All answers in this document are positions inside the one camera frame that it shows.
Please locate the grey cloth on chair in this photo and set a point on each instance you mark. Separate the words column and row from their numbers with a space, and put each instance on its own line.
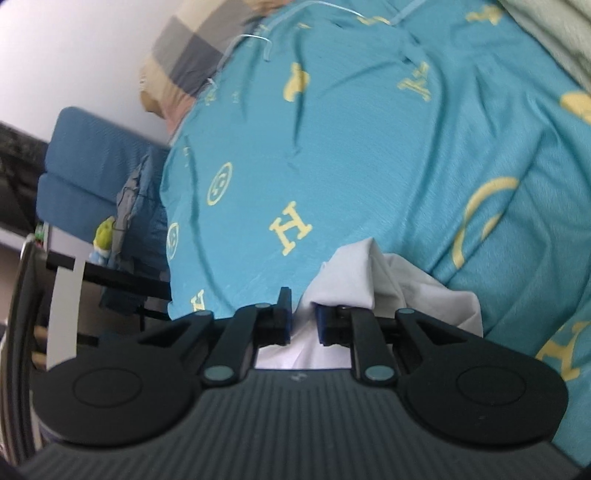
column 137, row 229

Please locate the checkered pillow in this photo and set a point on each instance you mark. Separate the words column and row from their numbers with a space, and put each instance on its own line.
column 188, row 49

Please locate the white t-shirt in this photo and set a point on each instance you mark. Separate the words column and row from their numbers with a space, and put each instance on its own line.
column 361, row 275

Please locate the blue covered chair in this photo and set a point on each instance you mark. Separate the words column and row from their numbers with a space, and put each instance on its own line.
column 87, row 162

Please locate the teal patterned bed sheet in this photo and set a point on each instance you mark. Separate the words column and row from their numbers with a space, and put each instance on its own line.
column 440, row 129

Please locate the light green fleece blanket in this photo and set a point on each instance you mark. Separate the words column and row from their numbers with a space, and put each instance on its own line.
column 562, row 27

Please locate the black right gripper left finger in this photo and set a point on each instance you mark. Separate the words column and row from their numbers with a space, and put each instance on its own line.
column 254, row 326

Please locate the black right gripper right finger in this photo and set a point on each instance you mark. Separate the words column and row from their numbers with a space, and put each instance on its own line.
column 358, row 330

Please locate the white black desk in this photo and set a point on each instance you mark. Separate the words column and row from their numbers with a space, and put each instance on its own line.
column 42, row 327

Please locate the yellow green plush toy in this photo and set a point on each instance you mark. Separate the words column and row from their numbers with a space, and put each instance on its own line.
column 102, row 242

